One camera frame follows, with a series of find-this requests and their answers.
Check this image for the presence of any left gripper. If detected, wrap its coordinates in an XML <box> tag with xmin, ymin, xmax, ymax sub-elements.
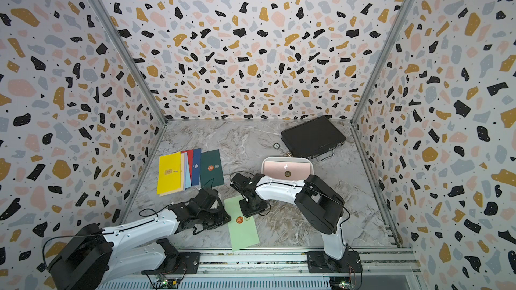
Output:
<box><xmin>198</xmin><ymin>205</ymin><xmax>234</xmax><ymax>230</ymax></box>

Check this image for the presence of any light green envelope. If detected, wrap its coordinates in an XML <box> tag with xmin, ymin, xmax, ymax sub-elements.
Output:
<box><xmin>224</xmin><ymin>196</ymin><xmax>259</xmax><ymax>251</ymax></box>

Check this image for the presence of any dark green envelope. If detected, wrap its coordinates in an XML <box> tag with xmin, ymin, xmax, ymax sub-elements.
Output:
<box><xmin>200</xmin><ymin>150</ymin><xmax>224</xmax><ymax>189</ymax></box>

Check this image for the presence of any white storage box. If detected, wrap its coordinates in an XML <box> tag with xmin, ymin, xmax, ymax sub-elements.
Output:
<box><xmin>261</xmin><ymin>157</ymin><xmax>314</xmax><ymax>181</ymax></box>

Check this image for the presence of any pink envelope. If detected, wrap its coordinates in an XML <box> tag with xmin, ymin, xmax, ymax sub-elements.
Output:
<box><xmin>263</xmin><ymin>161</ymin><xmax>313</xmax><ymax>181</ymax></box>

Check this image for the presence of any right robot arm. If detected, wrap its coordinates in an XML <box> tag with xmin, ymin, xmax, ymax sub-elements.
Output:
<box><xmin>231</xmin><ymin>173</ymin><xmax>351</xmax><ymax>262</ymax></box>

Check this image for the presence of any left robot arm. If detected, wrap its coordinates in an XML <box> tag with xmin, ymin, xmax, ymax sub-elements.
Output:
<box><xmin>46</xmin><ymin>189</ymin><xmax>231</xmax><ymax>289</ymax></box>

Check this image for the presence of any light blue envelope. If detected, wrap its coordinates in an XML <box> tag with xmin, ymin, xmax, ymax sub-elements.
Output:
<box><xmin>182</xmin><ymin>153</ymin><xmax>192</xmax><ymax>189</ymax></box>

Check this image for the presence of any yellow envelope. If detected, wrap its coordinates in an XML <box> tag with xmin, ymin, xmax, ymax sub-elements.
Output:
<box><xmin>156</xmin><ymin>152</ymin><xmax>182</xmax><ymax>196</ymax></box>

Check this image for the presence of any red envelope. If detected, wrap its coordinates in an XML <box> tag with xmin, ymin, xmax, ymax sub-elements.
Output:
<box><xmin>181</xmin><ymin>150</ymin><xmax>193</xmax><ymax>182</ymax></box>

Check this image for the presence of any black case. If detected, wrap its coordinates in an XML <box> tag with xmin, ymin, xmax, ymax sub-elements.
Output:
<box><xmin>280</xmin><ymin>116</ymin><xmax>347</xmax><ymax>162</ymax></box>

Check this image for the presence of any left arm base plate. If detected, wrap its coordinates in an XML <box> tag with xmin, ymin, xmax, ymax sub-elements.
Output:
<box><xmin>142</xmin><ymin>252</ymin><xmax>201</xmax><ymax>275</ymax></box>

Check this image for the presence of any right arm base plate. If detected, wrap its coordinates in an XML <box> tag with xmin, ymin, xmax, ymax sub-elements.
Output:
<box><xmin>306</xmin><ymin>250</ymin><xmax>363</xmax><ymax>273</ymax></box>

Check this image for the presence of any aluminium rail frame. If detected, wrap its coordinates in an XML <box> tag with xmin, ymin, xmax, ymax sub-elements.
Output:
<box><xmin>98</xmin><ymin>248</ymin><xmax>427</xmax><ymax>289</ymax></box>

